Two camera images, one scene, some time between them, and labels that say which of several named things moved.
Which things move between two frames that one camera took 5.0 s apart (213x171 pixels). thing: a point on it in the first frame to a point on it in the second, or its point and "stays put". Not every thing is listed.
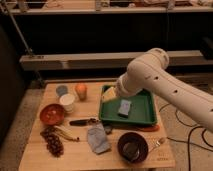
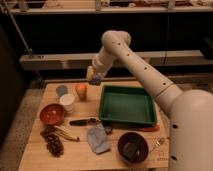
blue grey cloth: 97,138 stays put
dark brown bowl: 132,147 stays put
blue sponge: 124,108 to 96,80
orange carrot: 154,128 stays put
